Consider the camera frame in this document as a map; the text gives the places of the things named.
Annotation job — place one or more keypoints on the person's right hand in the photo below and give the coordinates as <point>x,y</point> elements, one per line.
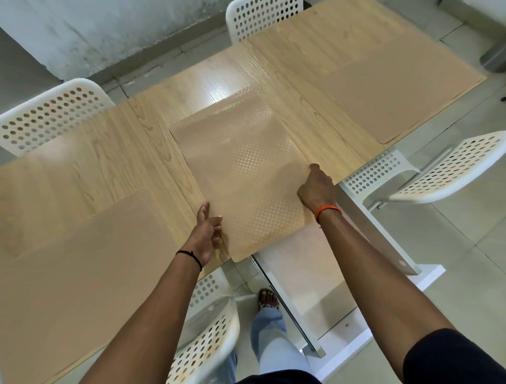
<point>317,192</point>

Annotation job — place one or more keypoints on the person's left hand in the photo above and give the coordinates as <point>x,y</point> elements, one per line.
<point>201,239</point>

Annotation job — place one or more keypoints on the person's left thumb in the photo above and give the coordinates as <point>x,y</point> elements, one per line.
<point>203,211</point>

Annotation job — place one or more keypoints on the person's right fingers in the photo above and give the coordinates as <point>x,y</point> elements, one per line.
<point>316,170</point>

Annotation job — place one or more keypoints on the beige checkered textured placemat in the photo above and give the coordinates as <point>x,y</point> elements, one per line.
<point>245,174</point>

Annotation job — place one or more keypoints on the person's right forearm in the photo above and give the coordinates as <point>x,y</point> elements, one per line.
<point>367,277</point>

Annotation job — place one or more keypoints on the person's left forearm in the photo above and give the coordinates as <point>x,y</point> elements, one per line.
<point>158,316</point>

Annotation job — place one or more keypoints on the orange thread wristband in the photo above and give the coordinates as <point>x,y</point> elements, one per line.
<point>327,210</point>

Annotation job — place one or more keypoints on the black thread wristband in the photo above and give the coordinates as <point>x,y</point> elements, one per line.
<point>191,256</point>

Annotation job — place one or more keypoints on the patterned sandal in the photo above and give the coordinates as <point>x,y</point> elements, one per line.
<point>268,300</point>

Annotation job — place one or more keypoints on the beige plain placemat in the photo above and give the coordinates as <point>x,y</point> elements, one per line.
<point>79,285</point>
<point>399,87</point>

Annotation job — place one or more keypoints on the white perforated chair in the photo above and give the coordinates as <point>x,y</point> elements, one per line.
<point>261,16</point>
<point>209,340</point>
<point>47,114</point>
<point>446,174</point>

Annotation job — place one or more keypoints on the light blue jeans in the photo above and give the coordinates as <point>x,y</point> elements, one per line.
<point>272,340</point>

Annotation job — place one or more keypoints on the black shirt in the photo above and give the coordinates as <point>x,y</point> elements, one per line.
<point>454,356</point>

